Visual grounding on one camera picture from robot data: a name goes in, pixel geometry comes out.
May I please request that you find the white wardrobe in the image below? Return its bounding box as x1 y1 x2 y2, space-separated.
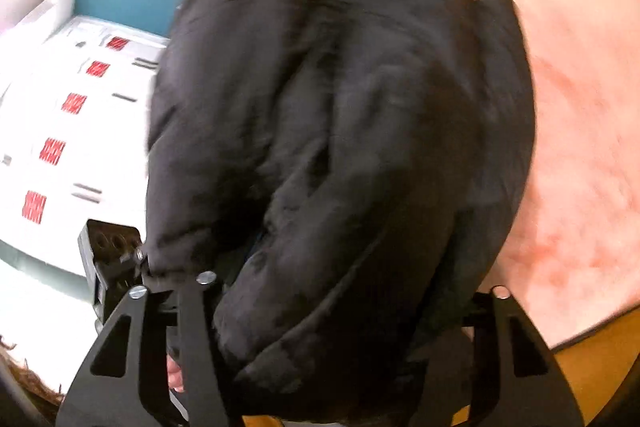
1 16 168 300

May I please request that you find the orange bed cover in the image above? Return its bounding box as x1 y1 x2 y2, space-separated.
491 0 639 346

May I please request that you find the black puffer jacket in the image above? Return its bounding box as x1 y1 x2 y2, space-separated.
144 0 535 423

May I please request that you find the person's left hand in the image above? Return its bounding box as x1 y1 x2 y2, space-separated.
166 355 184 393

